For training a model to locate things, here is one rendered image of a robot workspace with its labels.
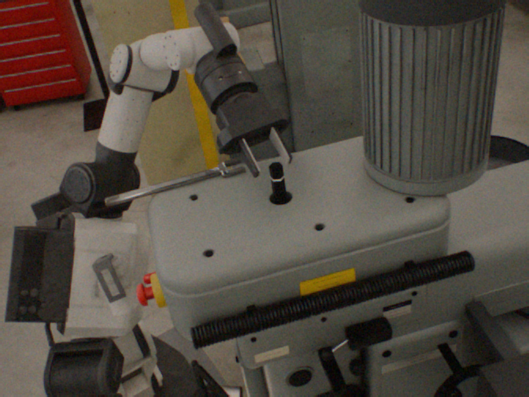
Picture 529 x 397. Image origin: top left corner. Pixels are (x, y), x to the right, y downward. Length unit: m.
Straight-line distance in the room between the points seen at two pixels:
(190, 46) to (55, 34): 4.57
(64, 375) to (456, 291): 0.85
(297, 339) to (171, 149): 1.98
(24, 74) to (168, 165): 3.03
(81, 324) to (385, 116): 0.82
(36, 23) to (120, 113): 4.28
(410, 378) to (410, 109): 0.57
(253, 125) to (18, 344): 2.87
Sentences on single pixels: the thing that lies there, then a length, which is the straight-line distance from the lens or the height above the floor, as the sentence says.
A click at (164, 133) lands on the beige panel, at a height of 1.06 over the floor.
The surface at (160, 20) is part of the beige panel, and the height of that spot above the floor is 1.59.
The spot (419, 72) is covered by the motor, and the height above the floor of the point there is 2.10.
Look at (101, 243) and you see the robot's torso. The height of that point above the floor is 1.65.
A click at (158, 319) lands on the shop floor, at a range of 3.46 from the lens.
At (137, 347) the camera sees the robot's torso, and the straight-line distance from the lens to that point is 1.97.
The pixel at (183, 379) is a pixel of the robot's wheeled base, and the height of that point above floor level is 0.57.
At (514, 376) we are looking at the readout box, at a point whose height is 1.73.
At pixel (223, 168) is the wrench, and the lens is 1.06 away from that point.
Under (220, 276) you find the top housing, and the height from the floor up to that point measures 1.88.
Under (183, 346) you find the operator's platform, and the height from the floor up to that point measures 0.40.
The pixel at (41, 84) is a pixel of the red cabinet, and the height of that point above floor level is 0.24.
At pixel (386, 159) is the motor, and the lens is 0.96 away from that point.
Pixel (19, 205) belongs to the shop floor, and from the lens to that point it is 4.72.
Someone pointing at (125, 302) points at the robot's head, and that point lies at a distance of 1.29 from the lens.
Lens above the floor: 2.49
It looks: 38 degrees down
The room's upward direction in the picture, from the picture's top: 9 degrees counter-clockwise
